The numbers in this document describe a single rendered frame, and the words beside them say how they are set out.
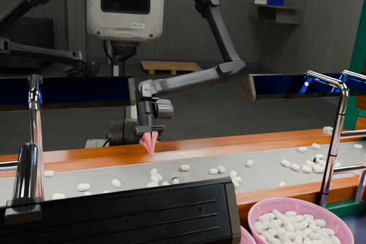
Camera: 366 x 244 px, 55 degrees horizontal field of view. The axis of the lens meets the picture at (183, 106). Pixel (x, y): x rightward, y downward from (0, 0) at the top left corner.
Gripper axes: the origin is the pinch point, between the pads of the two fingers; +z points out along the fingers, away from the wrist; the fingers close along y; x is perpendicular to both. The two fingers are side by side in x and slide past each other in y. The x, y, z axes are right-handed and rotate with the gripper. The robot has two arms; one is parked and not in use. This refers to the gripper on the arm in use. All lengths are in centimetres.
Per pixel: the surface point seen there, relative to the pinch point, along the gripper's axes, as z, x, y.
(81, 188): 9.0, 1.6, -22.9
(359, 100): -23, 3, 104
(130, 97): -2.9, -28.9, -11.4
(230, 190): 37, -66, -9
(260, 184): 14.8, -3.0, 34.3
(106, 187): 8.9, 3.3, -15.3
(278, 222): 30.5, -15.6, 28.2
